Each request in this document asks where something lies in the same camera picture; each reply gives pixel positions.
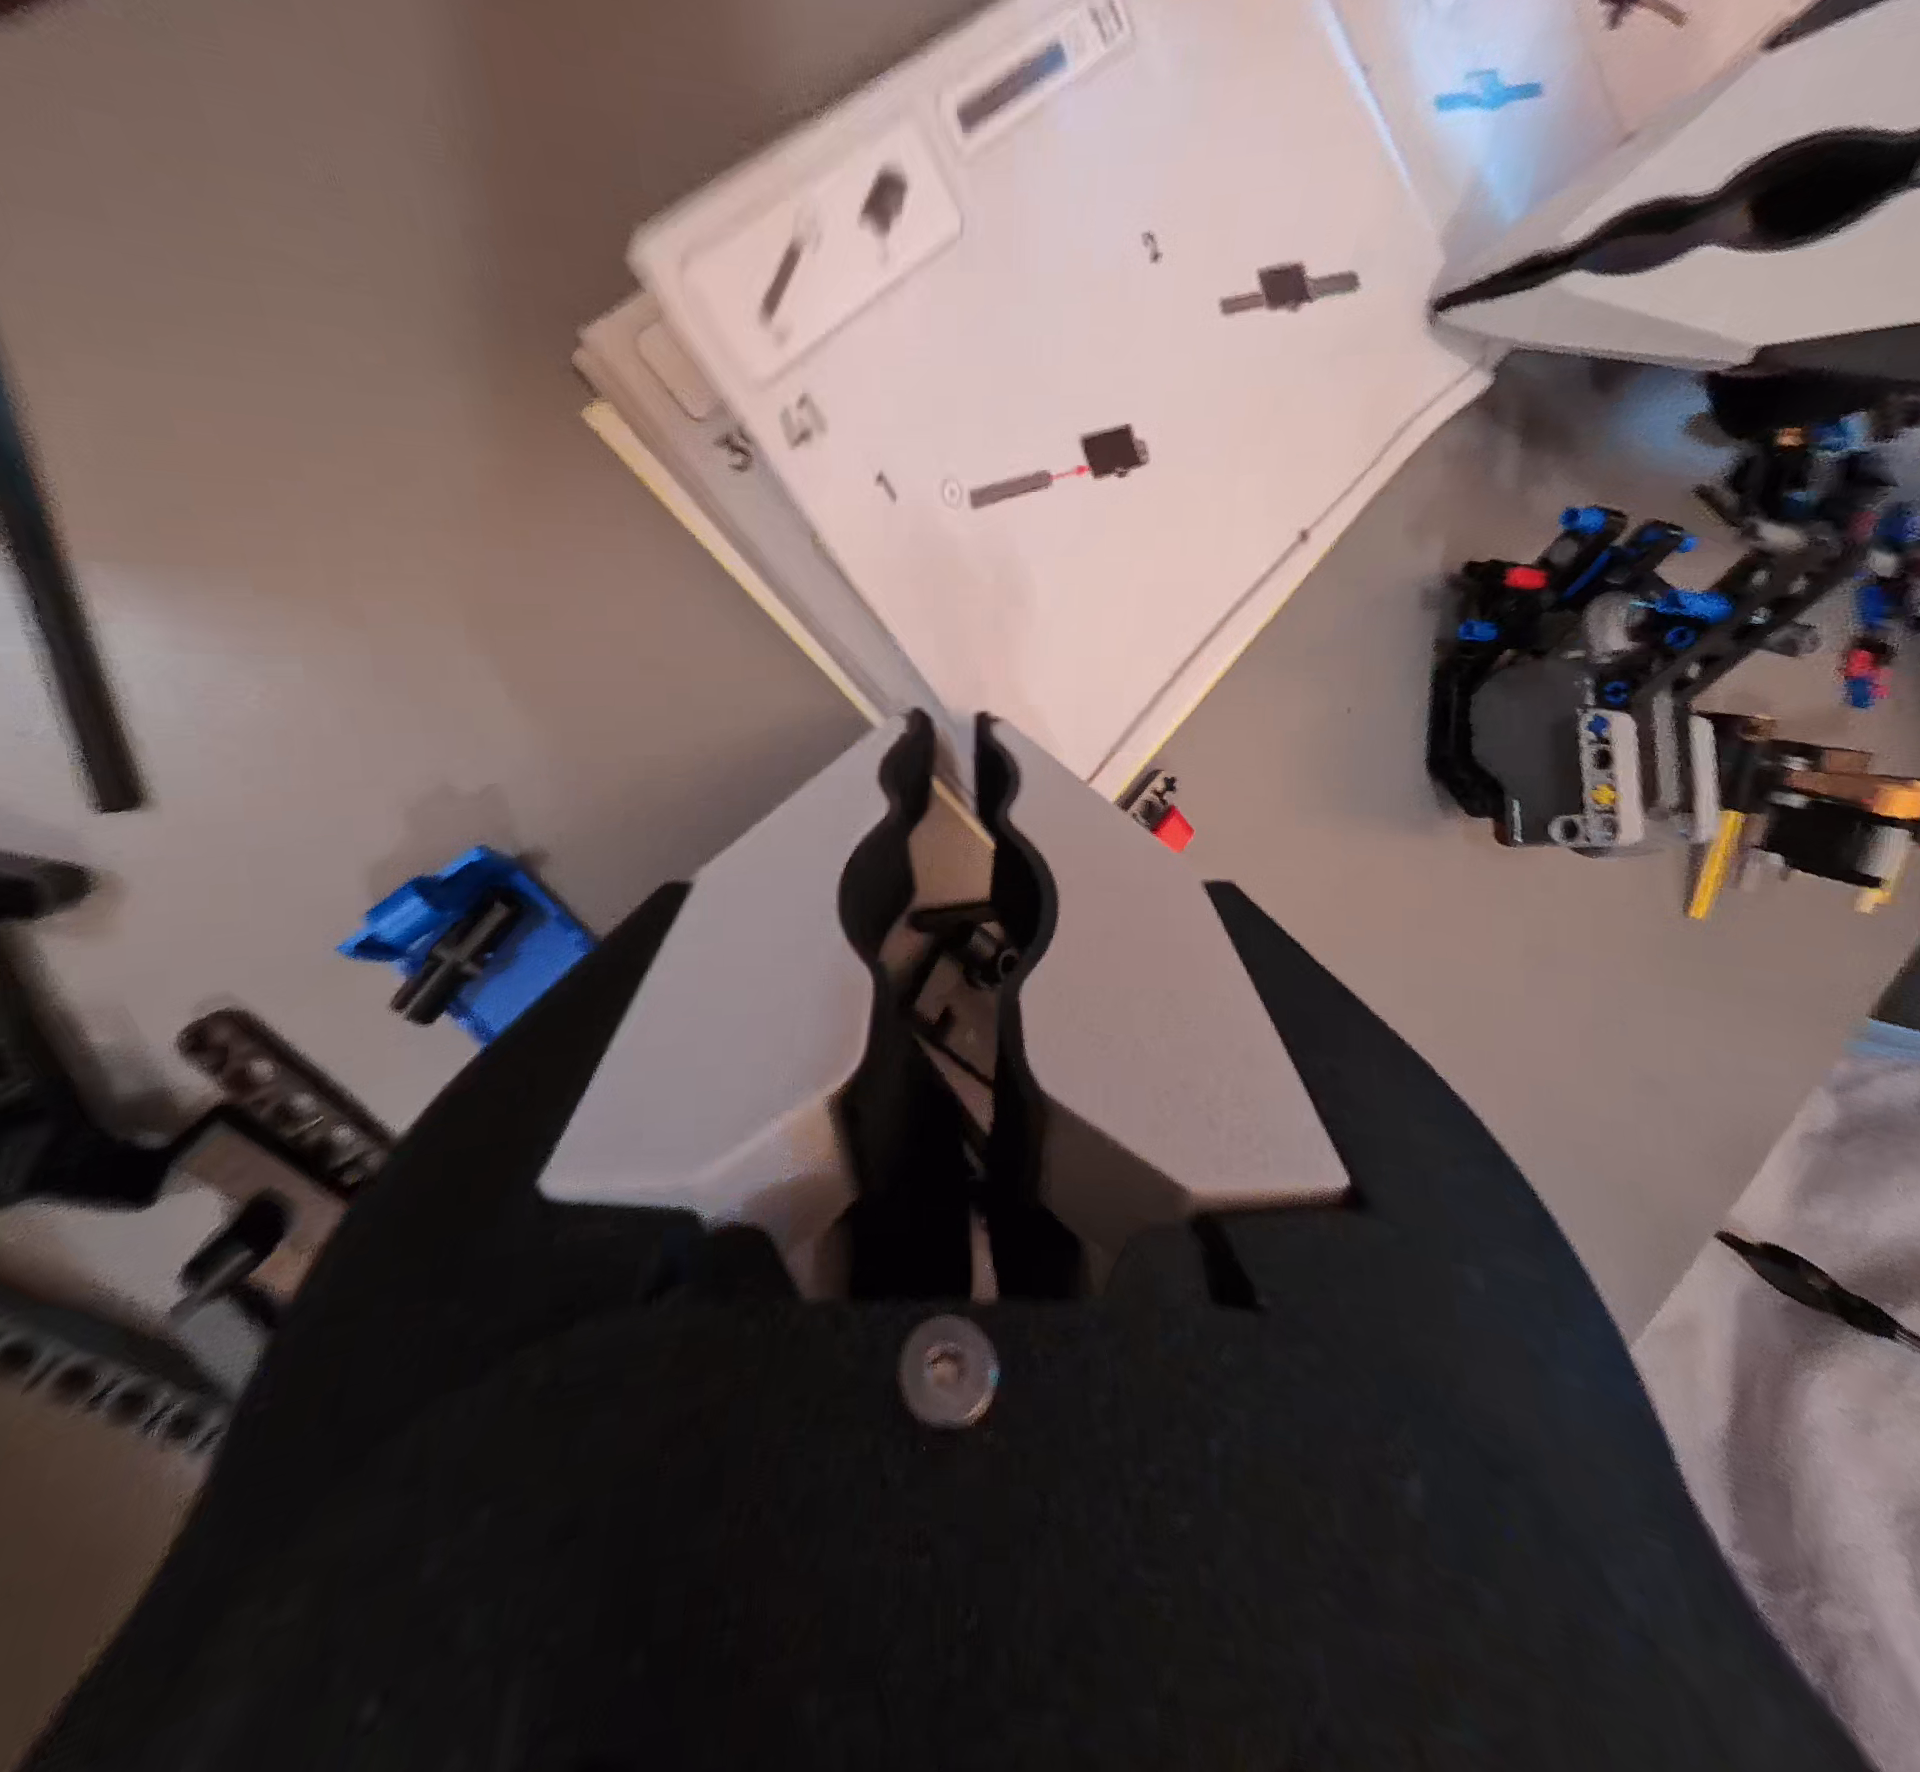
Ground small red lego piece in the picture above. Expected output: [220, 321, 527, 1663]
[1117, 769, 1201, 856]

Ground black lego connector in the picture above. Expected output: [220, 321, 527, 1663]
[904, 897, 1030, 1053]

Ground pile of long lego beams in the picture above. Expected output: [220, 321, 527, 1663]
[0, 841, 603, 1455]

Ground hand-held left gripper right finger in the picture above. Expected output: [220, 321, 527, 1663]
[973, 710, 1353, 1243]

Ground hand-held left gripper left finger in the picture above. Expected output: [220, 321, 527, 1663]
[536, 705, 939, 1282]

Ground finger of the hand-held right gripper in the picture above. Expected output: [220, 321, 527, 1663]
[1476, 0, 1920, 295]
[1429, 203, 1920, 376]

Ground lego instruction booklet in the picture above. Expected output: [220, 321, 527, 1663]
[575, 0, 1841, 802]

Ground orange lego liftarm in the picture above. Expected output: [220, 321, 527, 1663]
[1777, 743, 1920, 818]

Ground yellow lego axle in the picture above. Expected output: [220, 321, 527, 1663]
[1685, 812, 1753, 921]

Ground black harness strap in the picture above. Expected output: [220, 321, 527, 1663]
[1714, 1228, 1920, 1357]

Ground lego vehicle chassis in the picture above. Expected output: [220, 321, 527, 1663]
[1424, 414, 1920, 856]

